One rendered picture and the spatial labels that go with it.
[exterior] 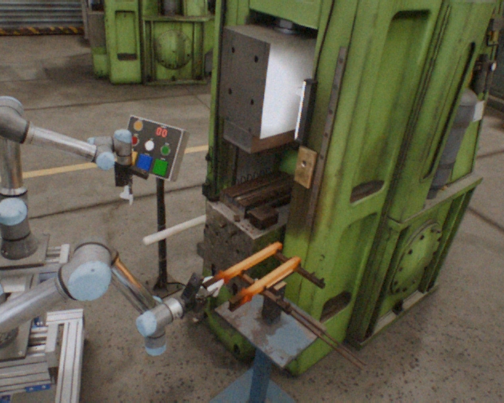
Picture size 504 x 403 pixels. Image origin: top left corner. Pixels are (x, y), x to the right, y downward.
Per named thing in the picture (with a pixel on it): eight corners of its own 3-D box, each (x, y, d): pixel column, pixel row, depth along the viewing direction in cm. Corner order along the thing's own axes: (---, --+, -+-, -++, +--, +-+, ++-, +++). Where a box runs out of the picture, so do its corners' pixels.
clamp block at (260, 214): (260, 231, 209) (262, 220, 206) (248, 222, 215) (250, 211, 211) (278, 223, 216) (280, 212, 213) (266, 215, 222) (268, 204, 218)
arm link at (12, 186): (-2, 223, 194) (-14, 105, 167) (1, 205, 206) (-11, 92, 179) (29, 221, 199) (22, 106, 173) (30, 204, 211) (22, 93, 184)
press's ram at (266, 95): (273, 146, 185) (286, 48, 163) (218, 115, 208) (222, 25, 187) (338, 127, 209) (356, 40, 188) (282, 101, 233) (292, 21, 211)
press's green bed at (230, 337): (238, 365, 254) (246, 306, 229) (201, 324, 276) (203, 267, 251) (305, 321, 286) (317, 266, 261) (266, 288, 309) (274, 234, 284)
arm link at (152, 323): (134, 329, 155) (134, 313, 150) (161, 315, 162) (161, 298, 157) (147, 344, 150) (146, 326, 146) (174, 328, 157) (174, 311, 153)
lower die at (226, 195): (243, 219, 217) (245, 205, 212) (219, 201, 229) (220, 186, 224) (302, 195, 241) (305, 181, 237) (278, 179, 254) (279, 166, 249)
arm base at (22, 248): (-2, 261, 190) (-8, 243, 184) (4, 240, 202) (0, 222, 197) (35, 257, 194) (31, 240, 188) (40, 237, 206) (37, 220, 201)
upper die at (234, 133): (250, 154, 198) (252, 134, 193) (223, 137, 210) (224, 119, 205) (314, 135, 223) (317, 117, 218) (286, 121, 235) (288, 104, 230)
